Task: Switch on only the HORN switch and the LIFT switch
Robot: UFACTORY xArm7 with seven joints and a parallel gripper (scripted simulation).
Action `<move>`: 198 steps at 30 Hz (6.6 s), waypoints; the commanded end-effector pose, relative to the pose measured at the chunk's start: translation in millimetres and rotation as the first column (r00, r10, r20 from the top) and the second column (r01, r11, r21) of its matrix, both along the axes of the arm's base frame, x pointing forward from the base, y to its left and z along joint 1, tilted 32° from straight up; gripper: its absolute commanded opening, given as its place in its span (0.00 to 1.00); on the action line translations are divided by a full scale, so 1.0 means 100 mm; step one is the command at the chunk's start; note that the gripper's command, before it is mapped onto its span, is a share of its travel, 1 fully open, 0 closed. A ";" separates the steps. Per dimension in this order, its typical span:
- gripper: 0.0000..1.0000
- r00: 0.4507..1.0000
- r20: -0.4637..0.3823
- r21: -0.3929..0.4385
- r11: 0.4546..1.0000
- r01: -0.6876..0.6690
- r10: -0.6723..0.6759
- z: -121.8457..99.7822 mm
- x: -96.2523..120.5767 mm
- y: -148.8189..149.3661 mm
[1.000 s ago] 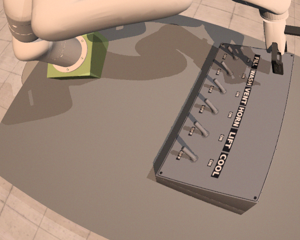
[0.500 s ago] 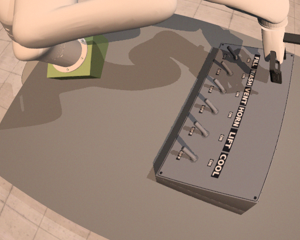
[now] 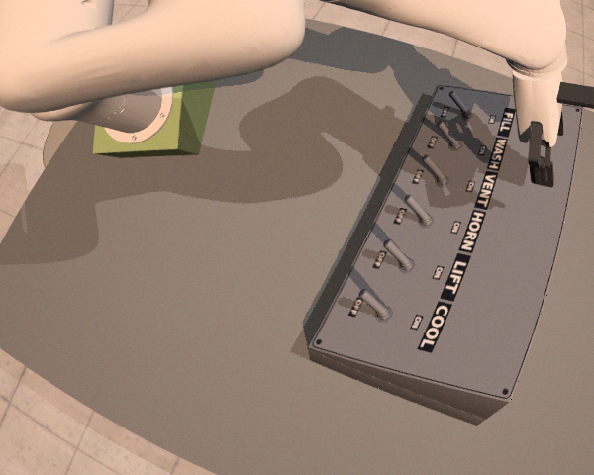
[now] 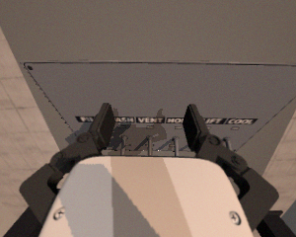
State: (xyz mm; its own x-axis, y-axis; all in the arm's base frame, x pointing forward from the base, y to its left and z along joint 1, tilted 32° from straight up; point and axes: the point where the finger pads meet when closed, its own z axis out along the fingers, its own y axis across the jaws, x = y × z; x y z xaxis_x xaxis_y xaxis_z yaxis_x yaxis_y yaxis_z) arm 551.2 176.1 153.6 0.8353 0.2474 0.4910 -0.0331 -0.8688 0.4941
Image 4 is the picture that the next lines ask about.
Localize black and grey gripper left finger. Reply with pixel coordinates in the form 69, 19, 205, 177
19, 103, 115, 226

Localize grey switch console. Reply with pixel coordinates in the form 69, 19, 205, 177
20, 60, 296, 156

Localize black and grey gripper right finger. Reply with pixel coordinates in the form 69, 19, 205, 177
183, 105, 279, 233

